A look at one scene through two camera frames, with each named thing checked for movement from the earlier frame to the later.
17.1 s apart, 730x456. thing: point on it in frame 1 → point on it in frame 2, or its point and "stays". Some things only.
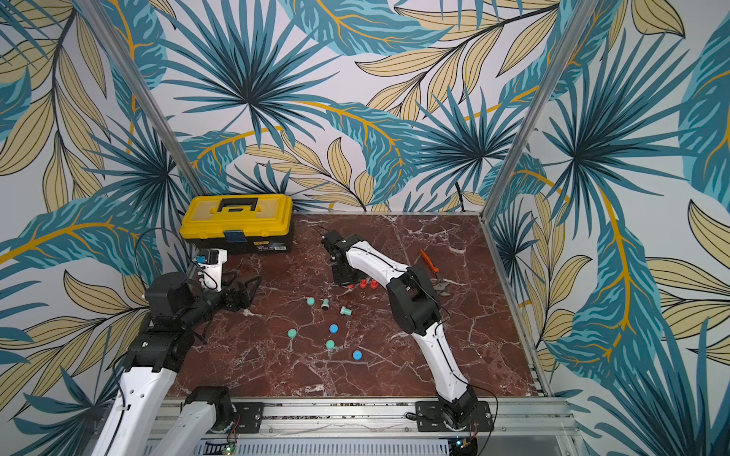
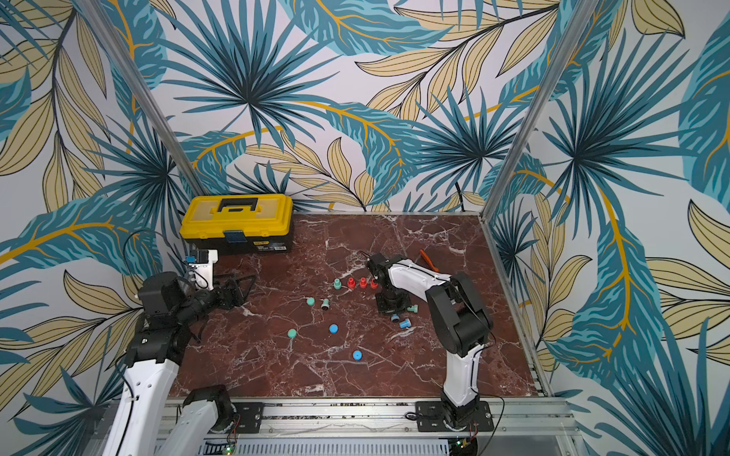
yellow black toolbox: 240,223 stays
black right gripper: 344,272 → 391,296
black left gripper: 244,298 stays
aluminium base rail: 349,422 stays
